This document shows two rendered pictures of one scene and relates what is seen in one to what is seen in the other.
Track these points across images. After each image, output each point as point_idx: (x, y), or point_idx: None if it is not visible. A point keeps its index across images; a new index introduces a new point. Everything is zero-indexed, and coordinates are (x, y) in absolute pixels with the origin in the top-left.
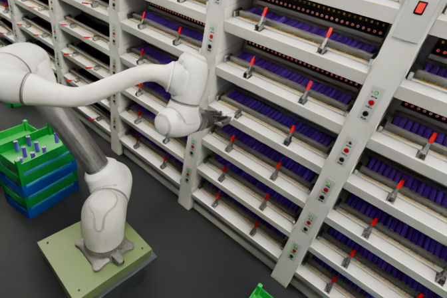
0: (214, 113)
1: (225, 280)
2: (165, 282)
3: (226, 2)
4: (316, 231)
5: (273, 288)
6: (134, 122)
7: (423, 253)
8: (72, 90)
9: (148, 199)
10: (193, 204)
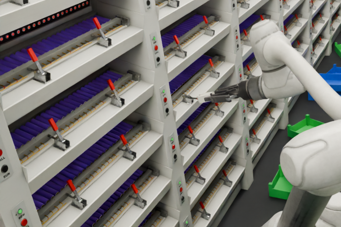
0: (223, 92)
1: (272, 216)
2: None
3: (154, 1)
4: (246, 110)
5: (259, 186)
6: None
7: (255, 60)
8: (340, 97)
9: None
10: None
